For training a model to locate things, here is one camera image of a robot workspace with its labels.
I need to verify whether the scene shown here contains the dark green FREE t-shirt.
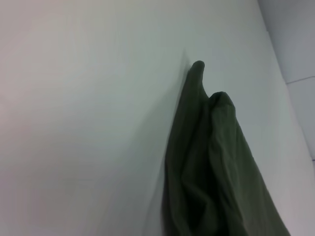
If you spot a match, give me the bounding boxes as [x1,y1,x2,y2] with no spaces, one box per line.
[161,60,291,236]

